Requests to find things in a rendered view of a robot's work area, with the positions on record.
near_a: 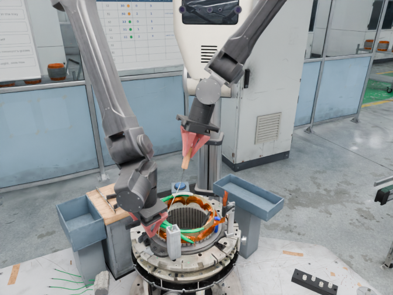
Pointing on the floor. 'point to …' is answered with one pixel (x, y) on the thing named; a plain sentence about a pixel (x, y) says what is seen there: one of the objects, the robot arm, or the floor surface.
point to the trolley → (383, 75)
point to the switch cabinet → (267, 92)
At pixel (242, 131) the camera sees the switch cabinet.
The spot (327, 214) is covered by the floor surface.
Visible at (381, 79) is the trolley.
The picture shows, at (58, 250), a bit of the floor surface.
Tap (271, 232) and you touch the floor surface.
